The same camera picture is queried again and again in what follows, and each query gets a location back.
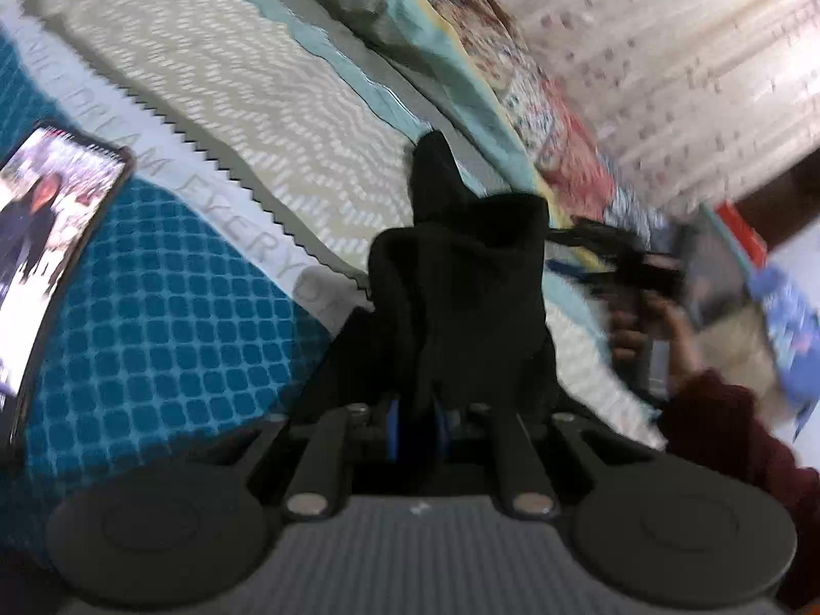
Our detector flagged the black pants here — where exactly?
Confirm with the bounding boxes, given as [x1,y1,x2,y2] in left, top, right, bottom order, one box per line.
[290,129,563,463]

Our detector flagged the dark red sleeve forearm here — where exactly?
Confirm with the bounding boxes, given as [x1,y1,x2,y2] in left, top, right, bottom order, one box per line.
[658,370,818,535]

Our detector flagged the right hand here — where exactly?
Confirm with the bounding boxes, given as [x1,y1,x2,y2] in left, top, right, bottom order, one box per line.
[607,293,707,397]

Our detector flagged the red floral patchwork quilt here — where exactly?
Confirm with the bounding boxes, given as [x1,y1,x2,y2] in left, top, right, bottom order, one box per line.
[428,0,668,247]

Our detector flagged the stacked storage boxes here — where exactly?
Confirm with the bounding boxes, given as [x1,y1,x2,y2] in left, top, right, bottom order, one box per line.
[678,206,755,331]

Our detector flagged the blue patterned cloth cover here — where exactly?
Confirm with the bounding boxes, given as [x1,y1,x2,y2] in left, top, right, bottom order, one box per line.
[746,266,818,439]

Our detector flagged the floral beige curtain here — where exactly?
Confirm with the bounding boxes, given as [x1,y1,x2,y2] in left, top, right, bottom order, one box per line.
[496,0,818,214]

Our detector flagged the patterned teal beige bedspread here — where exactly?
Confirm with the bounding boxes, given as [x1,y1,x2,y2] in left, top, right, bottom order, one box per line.
[0,0,671,565]

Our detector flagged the smartphone with lit screen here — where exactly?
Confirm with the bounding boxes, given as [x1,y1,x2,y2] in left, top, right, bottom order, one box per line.
[2,121,135,464]

